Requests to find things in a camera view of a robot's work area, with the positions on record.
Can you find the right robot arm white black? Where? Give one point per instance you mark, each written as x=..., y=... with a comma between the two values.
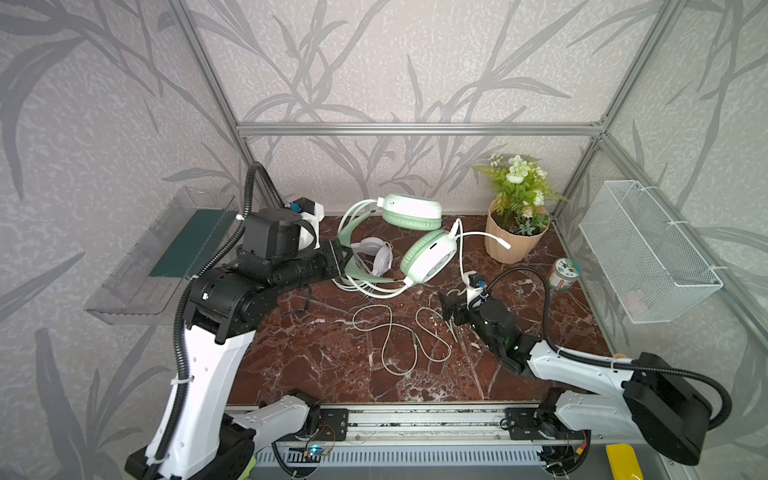
x=642, y=398

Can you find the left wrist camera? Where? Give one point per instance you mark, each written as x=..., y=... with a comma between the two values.
x=283, y=233

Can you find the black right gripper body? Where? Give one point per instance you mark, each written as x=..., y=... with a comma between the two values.
x=459, y=310

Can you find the white over-ear headphones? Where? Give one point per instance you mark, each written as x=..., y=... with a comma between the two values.
x=373, y=258

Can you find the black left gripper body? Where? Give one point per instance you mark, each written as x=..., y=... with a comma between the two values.
x=335, y=260

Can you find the clear plastic wall shelf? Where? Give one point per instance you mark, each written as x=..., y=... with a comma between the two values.
x=145, y=288

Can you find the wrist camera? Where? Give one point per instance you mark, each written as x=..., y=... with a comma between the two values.
x=283, y=233
x=475, y=286

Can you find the mint green over-ear headphones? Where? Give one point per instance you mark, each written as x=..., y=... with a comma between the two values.
x=427, y=255

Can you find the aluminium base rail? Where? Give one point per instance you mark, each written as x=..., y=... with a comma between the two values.
x=440, y=434

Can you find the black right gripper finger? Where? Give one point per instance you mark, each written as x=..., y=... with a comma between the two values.
x=457, y=317
x=449, y=304

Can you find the potted plant beige pot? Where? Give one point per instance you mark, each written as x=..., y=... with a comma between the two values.
x=518, y=217

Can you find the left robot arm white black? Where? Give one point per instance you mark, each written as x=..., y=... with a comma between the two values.
x=216, y=321

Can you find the small green white tin can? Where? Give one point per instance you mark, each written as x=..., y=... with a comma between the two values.
x=563, y=274

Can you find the white wire mesh basket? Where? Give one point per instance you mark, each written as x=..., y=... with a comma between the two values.
x=653, y=267

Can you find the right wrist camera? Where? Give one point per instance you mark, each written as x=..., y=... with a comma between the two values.
x=475, y=286

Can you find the yellow object at front edge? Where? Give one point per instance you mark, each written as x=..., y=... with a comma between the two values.
x=623, y=462

